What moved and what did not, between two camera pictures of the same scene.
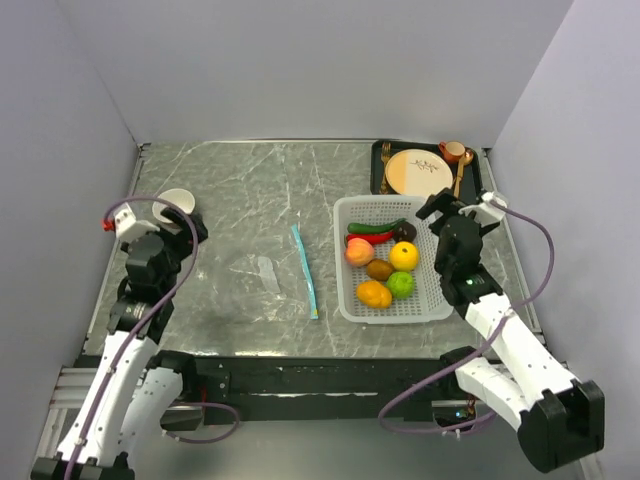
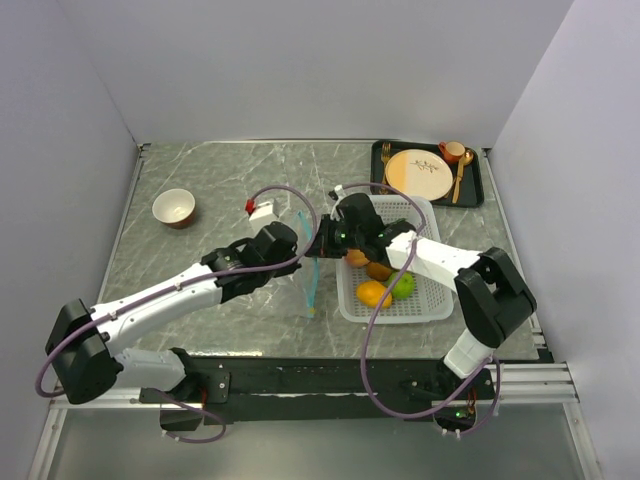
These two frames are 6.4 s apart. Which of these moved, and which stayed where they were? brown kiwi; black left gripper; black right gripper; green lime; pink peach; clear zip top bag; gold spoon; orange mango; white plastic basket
Moved: clear zip top bag; black right gripper; black left gripper
Stayed: orange mango; gold spoon; pink peach; white plastic basket; green lime; brown kiwi
